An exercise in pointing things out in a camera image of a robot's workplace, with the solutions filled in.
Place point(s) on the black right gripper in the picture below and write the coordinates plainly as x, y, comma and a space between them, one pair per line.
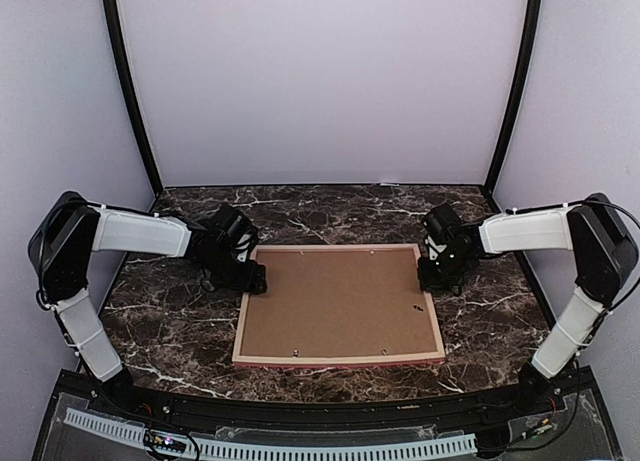
428, 281

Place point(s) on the grey slotted cable duct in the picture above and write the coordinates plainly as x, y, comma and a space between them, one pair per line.
247, 444

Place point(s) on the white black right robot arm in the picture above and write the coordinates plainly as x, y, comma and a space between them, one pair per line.
593, 229

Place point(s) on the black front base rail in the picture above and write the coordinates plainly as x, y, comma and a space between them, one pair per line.
569, 422

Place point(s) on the black left corner post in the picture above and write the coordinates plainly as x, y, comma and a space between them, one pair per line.
125, 77

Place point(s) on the light wooden picture frame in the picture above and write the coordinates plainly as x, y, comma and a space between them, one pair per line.
340, 361

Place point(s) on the black corner post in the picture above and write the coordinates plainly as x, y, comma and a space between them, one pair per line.
521, 70
125, 77

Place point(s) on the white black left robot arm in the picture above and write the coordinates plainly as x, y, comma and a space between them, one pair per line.
61, 248

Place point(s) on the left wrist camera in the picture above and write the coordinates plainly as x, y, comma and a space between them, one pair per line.
246, 244

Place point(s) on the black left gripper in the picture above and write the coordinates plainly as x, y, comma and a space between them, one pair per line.
249, 281

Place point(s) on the small circuit board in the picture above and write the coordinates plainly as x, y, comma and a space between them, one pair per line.
159, 442

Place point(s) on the black right corner post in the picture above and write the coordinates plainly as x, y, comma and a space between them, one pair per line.
521, 70

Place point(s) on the brown cardboard backing board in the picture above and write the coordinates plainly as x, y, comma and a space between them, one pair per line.
335, 301

